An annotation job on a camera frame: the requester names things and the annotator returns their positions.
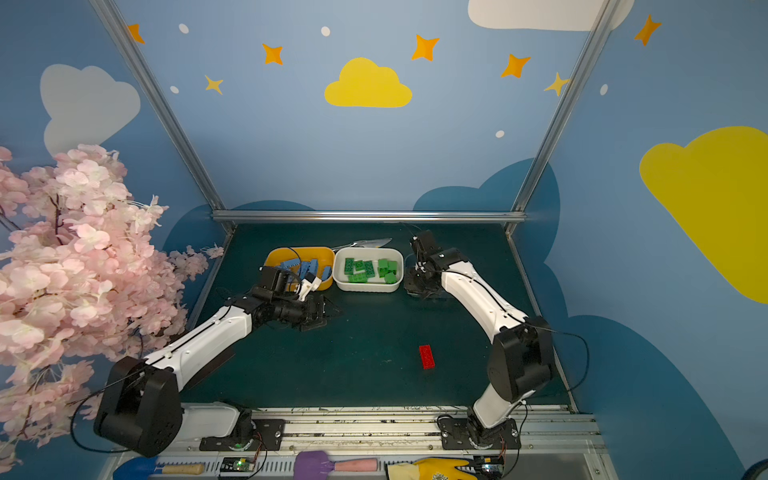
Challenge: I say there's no green circuit board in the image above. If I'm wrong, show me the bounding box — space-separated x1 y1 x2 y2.
218 457 257 478

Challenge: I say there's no horizontal metal frame bar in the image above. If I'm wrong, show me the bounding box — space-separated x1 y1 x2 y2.
212 210 526 224

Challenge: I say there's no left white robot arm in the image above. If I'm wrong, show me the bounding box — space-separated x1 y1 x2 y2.
93 294 327 458

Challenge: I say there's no purple toy shovel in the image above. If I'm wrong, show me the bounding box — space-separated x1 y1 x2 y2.
293 451 378 480

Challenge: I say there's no red lego brick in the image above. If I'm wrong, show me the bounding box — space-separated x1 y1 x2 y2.
418 345 436 370

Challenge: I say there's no yellow plastic bin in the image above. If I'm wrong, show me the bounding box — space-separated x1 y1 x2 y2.
264 247 335 291

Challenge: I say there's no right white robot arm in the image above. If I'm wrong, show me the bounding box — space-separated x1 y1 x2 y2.
404 231 557 430

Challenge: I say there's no pink cherry blossom tree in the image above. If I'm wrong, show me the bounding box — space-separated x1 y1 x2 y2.
1 144 224 472

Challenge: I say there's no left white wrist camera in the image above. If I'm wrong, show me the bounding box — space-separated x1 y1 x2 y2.
297 272 322 302

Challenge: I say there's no blue toy shovel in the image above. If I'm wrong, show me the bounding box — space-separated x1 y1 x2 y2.
112 457 206 480

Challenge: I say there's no white plastic bin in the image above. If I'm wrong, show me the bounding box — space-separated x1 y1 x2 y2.
332 247 404 293

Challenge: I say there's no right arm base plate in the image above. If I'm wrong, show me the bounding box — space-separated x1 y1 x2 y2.
436 415 521 450

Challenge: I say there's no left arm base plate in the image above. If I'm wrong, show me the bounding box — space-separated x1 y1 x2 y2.
199 419 286 452

